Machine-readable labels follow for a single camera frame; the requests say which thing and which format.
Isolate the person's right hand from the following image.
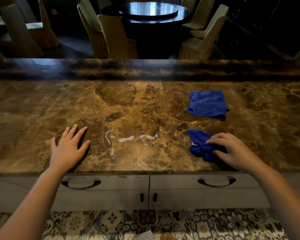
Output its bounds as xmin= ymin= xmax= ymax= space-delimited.
xmin=206 ymin=132 xmax=264 ymax=173

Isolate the person's left hand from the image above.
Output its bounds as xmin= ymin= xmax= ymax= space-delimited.
xmin=50 ymin=124 xmax=91 ymax=173

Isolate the blue cleaning cloth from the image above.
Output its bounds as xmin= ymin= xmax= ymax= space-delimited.
xmin=184 ymin=90 xmax=230 ymax=121
xmin=187 ymin=129 xmax=228 ymax=165

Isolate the person's left forearm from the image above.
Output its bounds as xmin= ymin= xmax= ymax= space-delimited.
xmin=0 ymin=166 xmax=65 ymax=240

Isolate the person's right forearm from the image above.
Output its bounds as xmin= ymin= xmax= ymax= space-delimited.
xmin=250 ymin=163 xmax=300 ymax=240

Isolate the folded blue cleaning cloth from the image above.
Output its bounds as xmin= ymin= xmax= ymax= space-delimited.
xmin=184 ymin=90 xmax=230 ymax=121

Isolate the white liquid spill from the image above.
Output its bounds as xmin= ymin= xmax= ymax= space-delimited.
xmin=105 ymin=131 xmax=159 ymax=157

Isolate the grey cabinet drawer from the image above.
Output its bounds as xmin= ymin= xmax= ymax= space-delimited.
xmin=149 ymin=172 xmax=300 ymax=210
xmin=0 ymin=174 xmax=150 ymax=212

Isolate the group of cream covered chairs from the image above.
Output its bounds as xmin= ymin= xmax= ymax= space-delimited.
xmin=0 ymin=0 xmax=230 ymax=60

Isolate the white crumpled paper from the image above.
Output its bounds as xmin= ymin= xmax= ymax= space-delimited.
xmin=134 ymin=230 xmax=153 ymax=240

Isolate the dark sideboard cabinet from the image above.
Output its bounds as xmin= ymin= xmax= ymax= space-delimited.
xmin=215 ymin=0 xmax=300 ymax=60

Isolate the dark round dining table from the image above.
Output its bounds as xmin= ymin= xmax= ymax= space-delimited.
xmin=101 ymin=2 xmax=191 ymax=59

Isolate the round glass turntable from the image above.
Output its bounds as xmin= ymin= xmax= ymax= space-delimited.
xmin=119 ymin=2 xmax=179 ymax=17

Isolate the black curved drawer handle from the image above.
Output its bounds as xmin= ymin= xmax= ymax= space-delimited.
xmin=198 ymin=178 xmax=237 ymax=187
xmin=61 ymin=180 xmax=101 ymax=190

